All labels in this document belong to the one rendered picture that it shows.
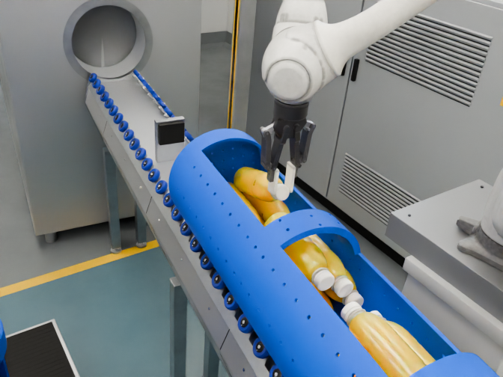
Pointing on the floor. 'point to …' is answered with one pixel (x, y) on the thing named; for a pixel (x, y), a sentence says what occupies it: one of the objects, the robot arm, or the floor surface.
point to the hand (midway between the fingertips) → (281, 179)
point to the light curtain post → (240, 63)
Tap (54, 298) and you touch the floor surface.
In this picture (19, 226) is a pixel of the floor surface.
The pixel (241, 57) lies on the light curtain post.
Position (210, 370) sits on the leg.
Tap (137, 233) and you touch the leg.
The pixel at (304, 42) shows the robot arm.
